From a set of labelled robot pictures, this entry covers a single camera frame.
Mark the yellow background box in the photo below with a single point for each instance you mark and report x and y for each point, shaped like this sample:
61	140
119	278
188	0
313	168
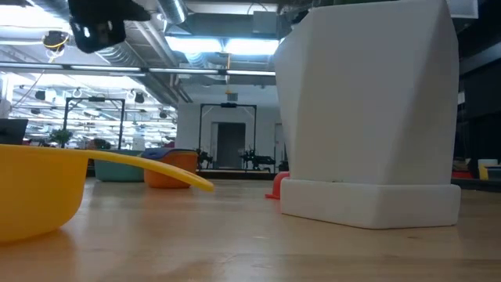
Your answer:
490	169

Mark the navy blue measuring cup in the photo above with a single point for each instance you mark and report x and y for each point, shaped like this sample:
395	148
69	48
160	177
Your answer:
164	152

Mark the red measuring cup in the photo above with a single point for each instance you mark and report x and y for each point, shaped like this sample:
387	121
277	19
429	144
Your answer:
281	184

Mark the white hexagonal planter pot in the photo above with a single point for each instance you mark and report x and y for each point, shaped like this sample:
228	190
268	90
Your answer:
368	98

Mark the background potted plant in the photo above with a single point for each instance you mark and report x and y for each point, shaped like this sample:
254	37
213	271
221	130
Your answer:
60	137

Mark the teal plastic basket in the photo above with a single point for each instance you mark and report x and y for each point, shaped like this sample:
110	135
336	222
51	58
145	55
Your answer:
117	169

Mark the yellow measuring cup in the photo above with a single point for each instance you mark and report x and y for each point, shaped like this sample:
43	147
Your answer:
39	188

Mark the dark computer monitor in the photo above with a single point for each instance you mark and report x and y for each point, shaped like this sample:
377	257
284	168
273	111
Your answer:
12	131

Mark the ceiling light panel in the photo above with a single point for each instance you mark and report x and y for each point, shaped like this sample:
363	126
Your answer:
235	45

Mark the white planter saucer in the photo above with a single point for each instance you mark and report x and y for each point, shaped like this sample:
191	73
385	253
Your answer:
368	203

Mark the orange measuring cup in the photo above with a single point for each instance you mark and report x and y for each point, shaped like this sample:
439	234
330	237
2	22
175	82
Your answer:
170	172

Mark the black background robot arm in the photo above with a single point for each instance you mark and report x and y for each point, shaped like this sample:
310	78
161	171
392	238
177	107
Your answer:
258	160
204	157

